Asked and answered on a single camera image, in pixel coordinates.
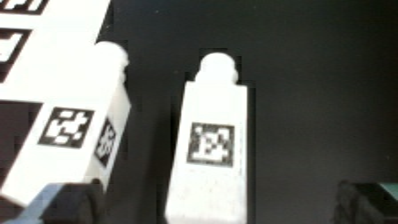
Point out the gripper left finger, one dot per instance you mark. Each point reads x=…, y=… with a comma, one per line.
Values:
x=69, y=204

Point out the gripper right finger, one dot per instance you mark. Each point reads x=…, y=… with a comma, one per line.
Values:
x=367, y=203

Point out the white table leg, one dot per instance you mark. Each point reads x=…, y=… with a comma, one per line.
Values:
x=72, y=144
x=207, y=196

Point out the white sheet with markers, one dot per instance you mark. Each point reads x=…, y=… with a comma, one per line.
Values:
x=49, y=32

